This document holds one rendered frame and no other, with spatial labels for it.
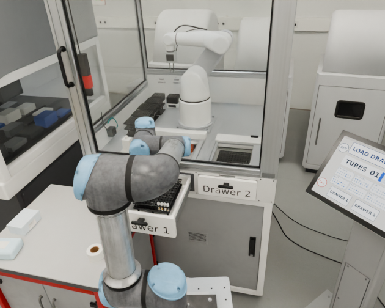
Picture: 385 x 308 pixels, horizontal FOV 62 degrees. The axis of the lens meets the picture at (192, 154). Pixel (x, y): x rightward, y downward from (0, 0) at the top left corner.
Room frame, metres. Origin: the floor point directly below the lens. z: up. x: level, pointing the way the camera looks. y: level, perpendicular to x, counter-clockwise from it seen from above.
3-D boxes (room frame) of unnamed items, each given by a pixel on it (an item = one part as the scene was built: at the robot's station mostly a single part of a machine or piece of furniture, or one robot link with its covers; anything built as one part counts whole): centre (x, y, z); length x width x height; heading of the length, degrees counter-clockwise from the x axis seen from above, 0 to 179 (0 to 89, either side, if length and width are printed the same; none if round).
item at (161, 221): (1.05, 0.23, 0.87); 0.29 x 0.02 x 0.11; 74
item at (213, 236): (1.81, -0.04, 0.40); 1.03 x 0.95 x 0.80; 74
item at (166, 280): (0.65, 0.10, 0.96); 0.13 x 0.12 x 0.14; 85
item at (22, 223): (1.20, 0.84, 0.79); 0.13 x 0.09 x 0.05; 164
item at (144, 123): (1.13, 0.18, 1.27); 0.09 x 0.08 x 0.11; 175
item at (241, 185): (1.28, -0.16, 0.87); 0.29 x 0.02 x 0.11; 74
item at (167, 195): (1.25, 0.17, 0.87); 0.22 x 0.18 x 0.06; 164
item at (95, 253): (0.98, 0.44, 0.78); 0.07 x 0.07 x 0.04
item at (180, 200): (1.25, 0.17, 0.86); 0.40 x 0.26 x 0.06; 164
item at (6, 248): (1.03, 0.87, 0.78); 0.15 x 0.10 x 0.04; 84
